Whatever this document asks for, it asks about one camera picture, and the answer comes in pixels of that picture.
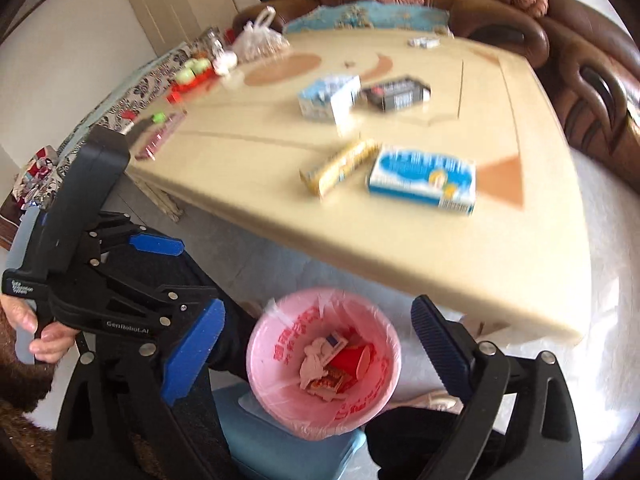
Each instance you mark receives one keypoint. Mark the black white patterned cover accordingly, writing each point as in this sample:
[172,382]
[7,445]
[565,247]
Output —
[150,75]

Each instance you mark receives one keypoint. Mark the person's left forearm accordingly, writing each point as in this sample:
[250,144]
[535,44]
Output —
[20,385]

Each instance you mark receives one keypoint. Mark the clear plastic bag of nuts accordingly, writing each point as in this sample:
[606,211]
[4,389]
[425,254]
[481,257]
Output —
[257,40]

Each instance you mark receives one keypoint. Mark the person's left hand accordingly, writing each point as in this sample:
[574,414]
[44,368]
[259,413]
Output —
[50,342]

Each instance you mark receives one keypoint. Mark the pink trash bin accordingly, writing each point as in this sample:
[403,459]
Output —
[270,375]

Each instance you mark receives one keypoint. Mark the green apple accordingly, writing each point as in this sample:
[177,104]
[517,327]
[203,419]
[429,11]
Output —
[184,75]
[202,65]

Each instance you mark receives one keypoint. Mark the small green toy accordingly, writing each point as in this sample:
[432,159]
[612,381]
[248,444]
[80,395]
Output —
[159,118]

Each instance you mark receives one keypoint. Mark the red paper cup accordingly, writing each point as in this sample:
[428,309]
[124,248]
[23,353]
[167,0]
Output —
[347,360]

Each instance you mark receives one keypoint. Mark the white tissue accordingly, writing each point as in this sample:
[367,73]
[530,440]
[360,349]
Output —
[315,360]

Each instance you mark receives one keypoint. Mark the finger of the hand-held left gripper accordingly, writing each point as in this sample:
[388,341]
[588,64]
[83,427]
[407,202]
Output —
[157,245]
[125,310]

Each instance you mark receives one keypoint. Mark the red fruit tray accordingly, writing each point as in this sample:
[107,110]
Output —
[187,88]

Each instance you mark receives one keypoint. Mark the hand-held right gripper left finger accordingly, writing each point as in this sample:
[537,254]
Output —
[192,350]

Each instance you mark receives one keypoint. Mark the red white patterned cloth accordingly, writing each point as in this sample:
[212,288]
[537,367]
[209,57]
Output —
[37,172]

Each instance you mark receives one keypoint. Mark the blue white medicine box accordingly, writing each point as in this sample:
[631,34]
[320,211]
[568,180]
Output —
[420,177]

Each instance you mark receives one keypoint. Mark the blue white carton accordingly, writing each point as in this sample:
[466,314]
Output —
[327,100]

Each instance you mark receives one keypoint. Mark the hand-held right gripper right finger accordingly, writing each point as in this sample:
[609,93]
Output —
[440,345]

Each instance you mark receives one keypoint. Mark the beige wooden table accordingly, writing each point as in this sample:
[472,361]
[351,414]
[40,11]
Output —
[280,125]

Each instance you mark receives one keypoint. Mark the yellow long box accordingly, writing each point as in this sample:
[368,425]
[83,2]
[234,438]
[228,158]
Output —
[340,166]

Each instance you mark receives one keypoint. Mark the black cloth piece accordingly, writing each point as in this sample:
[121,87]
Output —
[139,127]

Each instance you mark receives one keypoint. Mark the blue floral blanket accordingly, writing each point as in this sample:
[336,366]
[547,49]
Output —
[370,19]

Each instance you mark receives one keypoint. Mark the blue stool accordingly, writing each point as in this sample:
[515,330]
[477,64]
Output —
[280,455]

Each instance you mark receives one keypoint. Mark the red plastic piece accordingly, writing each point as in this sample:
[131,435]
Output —
[128,114]

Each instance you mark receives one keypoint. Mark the small white bundle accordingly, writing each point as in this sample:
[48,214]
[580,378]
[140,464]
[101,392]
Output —
[225,63]

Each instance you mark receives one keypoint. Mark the glass jar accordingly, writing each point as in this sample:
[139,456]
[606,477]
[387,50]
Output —
[212,42]

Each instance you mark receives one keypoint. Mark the brown leather armchair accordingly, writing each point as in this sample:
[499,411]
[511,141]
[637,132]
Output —
[590,60]

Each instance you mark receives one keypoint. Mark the beige wooden cabinet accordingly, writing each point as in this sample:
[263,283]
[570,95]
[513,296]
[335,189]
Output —
[175,5]

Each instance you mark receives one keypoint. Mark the dark flat box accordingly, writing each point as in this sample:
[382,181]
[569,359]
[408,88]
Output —
[397,94]

